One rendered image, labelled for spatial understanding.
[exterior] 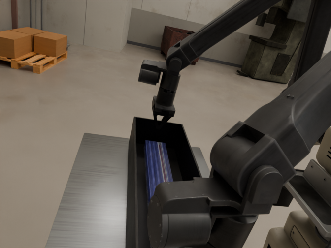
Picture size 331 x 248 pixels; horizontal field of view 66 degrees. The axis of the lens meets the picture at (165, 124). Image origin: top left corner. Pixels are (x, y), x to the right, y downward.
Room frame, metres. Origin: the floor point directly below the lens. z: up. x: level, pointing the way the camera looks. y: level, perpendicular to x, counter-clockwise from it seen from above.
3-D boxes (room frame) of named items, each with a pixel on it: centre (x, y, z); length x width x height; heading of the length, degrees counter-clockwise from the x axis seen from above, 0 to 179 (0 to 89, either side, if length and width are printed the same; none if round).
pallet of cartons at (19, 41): (3.83, 2.25, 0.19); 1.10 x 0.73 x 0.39; 7
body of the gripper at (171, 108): (0.80, 0.02, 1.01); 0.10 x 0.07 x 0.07; 13
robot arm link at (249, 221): (0.25, -0.10, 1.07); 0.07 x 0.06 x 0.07; 110
